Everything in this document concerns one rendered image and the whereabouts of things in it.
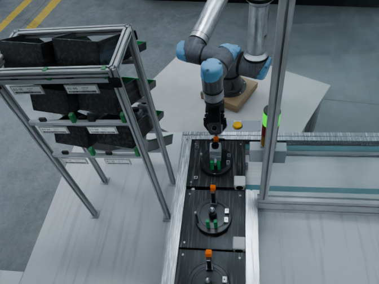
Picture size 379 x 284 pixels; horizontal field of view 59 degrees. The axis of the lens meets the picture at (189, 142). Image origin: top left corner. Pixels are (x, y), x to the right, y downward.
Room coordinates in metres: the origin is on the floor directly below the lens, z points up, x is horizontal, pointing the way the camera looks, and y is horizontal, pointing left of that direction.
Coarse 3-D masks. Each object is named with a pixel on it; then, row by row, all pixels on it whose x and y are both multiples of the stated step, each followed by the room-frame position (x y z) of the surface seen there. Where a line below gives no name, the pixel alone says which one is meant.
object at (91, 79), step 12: (132, 60) 0.81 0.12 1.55; (0, 84) 0.72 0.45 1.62; (12, 84) 0.71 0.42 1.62; (24, 84) 0.70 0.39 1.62; (36, 120) 0.72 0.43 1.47; (48, 120) 0.71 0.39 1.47; (60, 120) 0.70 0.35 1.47; (84, 120) 0.69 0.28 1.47; (96, 120) 0.68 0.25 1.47; (108, 120) 0.67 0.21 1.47; (120, 120) 0.66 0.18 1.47; (60, 156) 0.71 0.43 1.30; (72, 156) 0.70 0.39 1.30; (84, 156) 0.69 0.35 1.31; (96, 156) 0.68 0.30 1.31; (108, 156) 0.67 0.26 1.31; (120, 156) 0.66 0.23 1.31; (132, 156) 0.65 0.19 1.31
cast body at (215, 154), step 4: (212, 144) 0.81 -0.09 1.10; (216, 144) 0.80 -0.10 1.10; (220, 144) 0.81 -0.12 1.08; (212, 148) 0.80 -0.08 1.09; (216, 148) 0.79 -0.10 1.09; (220, 148) 0.79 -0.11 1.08; (212, 152) 0.78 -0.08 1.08; (216, 152) 0.78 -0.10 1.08; (220, 152) 0.77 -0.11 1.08; (212, 156) 0.78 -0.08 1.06; (216, 156) 0.78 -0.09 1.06; (220, 156) 0.77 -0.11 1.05; (212, 160) 0.78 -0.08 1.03; (216, 160) 0.76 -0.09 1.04; (220, 160) 0.77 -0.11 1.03; (216, 164) 0.75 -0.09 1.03
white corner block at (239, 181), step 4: (236, 176) 0.70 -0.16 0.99; (240, 176) 0.70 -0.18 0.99; (244, 176) 0.70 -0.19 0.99; (236, 180) 0.69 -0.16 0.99; (240, 180) 0.68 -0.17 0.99; (244, 180) 0.68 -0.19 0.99; (236, 184) 0.67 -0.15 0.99; (240, 184) 0.67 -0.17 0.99; (244, 184) 0.66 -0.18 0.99; (236, 188) 0.67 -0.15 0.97; (240, 188) 0.66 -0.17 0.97
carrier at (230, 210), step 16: (192, 192) 0.68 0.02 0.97; (208, 192) 0.67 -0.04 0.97; (224, 192) 0.66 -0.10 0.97; (240, 192) 0.64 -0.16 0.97; (192, 208) 0.61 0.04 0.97; (208, 208) 0.59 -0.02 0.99; (224, 208) 0.58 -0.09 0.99; (240, 208) 0.57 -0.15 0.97; (192, 224) 0.55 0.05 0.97; (208, 224) 0.51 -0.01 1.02; (224, 224) 0.51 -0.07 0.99; (240, 224) 0.51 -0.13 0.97; (192, 240) 0.49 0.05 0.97; (208, 240) 0.47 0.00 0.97; (224, 240) 0.46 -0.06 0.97; (240, 240) 0.44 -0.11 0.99
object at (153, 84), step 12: (108, 84) 0.89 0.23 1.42; (132, 84) 0.79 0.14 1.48; (84, 96) 0.75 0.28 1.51; (96, 96) 0.73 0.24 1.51; (108, 96) 0.72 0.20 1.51; (132, 96) 0.77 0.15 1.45; (84, 108) 0.73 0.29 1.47; (96, 108) 0.72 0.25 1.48; (108, 108) 0.71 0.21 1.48; (120, 108) 0.70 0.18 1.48
